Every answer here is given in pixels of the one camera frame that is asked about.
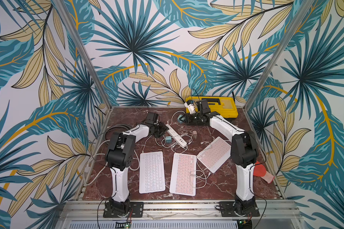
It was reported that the teal charger plug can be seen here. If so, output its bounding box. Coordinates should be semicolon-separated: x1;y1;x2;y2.
165;136;173;144
178;115;185;123

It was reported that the white power strip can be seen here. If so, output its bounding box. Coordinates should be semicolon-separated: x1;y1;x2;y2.
166;124;187;148

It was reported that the pink keyboard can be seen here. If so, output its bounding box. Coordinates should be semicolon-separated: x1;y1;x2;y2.
169;153;197;196
197;137;231;173

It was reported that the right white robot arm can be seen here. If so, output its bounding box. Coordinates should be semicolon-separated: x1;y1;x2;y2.
180;100;260;217

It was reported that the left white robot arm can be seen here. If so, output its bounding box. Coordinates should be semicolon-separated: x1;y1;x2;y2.
105;112;167;215

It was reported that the yellow black toolbox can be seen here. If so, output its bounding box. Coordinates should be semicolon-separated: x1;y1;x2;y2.
185;96;238;118

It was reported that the red work glove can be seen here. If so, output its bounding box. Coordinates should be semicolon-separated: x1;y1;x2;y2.
253;162;275;184

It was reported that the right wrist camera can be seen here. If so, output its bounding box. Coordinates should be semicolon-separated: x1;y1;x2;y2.
184;100;196;114

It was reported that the white power strip cord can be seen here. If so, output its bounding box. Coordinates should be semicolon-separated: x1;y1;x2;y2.
80;123;150;187

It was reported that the coiled black cable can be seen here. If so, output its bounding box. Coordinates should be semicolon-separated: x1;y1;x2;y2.
104;124;133;144

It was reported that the white wireless keyboard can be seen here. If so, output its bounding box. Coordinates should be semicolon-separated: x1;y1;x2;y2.
139;151;166;194

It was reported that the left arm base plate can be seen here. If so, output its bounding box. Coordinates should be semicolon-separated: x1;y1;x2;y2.
103;200;144;218

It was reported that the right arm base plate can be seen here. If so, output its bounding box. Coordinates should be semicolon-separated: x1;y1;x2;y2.
215;201;260;218

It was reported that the aluminium front rail frame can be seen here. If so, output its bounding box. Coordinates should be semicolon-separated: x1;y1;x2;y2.
56;199;306;229

